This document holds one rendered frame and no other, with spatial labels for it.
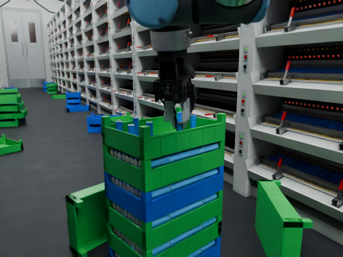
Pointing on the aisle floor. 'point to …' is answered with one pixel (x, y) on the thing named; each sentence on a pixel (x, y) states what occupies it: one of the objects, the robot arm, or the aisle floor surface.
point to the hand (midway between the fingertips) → (179, 123)
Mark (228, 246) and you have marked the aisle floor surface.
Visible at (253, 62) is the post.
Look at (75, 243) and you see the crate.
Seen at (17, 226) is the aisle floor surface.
